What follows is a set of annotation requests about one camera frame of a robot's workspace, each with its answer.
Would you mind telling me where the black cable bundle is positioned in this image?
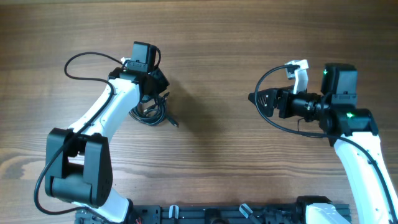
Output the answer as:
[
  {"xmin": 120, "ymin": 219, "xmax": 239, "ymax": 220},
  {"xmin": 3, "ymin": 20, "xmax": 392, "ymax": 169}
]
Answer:
[{"xmin": 128, "ymin": 91, "xmax": 180, "ymax": 128}]

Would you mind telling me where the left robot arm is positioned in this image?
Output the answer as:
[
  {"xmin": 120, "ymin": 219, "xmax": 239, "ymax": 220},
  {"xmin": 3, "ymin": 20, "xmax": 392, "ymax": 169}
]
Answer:
[{"xmin": 34, "ymin": 42, "xmax": 169, "ymax": 223}]

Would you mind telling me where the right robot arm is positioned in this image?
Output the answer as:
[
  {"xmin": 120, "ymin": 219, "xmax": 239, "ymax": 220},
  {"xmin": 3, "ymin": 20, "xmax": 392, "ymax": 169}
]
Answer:
[{"xmin": 248, "ymin": 60, "xmax": 397, "ymax": 223}]

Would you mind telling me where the right camera black cable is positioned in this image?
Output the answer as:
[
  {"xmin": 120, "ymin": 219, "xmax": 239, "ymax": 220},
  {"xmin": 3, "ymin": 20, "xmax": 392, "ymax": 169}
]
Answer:
[{"xmin": 253, "ymin": 63, "xmax": 398, "ymax": 215}]

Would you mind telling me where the camera black cable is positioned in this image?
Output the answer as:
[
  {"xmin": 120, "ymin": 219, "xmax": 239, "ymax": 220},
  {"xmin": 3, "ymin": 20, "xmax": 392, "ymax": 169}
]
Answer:
[
  {"xmin": 253, "ymin": 63, "xmax": 398, "ymax": 215},
  {"xmin": 33, "ymin": 51, "xmax": 125, "ymax": 217}
]

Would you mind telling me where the left camera black cable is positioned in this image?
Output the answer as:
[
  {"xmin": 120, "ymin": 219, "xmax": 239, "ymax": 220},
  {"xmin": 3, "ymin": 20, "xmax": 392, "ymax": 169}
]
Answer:
[{"xmin": 33, "ymin": 51, "xmax": 125, "ymax": 217}]

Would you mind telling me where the right white rail clip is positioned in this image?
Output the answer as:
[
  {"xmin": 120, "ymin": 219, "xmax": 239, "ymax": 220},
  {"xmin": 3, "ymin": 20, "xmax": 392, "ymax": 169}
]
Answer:
[{"xmin": 239, "ymin": 203, "xmax": 253, "ymax": 219}]

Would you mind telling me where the white rail clip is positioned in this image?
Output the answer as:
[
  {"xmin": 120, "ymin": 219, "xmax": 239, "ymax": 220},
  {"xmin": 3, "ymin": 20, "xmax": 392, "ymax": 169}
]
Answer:
[
  {"xmin": 169, "ymin": 205, "xmax": 179, "ymax": 220},
  {"xmin": 239, "ymin": 203, "xmax": 253, "ymax": 219}
]

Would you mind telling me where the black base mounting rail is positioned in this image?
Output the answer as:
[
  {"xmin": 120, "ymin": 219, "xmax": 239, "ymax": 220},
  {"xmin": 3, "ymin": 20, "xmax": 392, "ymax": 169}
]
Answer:
[{"xmin": 74, "ymin": 203, "xmax": 352, "ymax": 224}]

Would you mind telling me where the left white rail clip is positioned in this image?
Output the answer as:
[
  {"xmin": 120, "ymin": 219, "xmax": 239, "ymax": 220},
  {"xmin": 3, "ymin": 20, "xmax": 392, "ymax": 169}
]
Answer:
[{"xmin": 169, "ymin": 205, "xmax": 179, "ymax": 220}]

